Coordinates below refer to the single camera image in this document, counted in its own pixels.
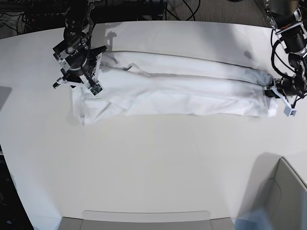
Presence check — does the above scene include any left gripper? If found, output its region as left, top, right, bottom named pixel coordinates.
left=264, top=78, right=307, bottom=99

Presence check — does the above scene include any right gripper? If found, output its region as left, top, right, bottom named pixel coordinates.
left=53, top=45, right=107, bottom=90

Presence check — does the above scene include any white T-shirt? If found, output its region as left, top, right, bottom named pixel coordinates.
left=72, top=51, right=278, bottom=125

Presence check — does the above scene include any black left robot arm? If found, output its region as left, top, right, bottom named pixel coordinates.
left=263, top=0, right=307, bottom=98

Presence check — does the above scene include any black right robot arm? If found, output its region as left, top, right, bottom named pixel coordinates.
left=53, top=0, right=107, bottom=95

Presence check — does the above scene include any grey laptop corner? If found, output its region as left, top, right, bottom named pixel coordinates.
left=0, top=86, right=12, bottom=111

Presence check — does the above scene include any grey cardboard box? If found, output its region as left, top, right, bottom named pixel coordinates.
left=253, top=157, right=307, bottom=230

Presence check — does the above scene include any blue translucent object corner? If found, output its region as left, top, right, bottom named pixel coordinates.
left=232, top=209, right=266, bottom=230

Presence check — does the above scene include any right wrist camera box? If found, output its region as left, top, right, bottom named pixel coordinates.
left=90, top=82, right=103, bottom=96

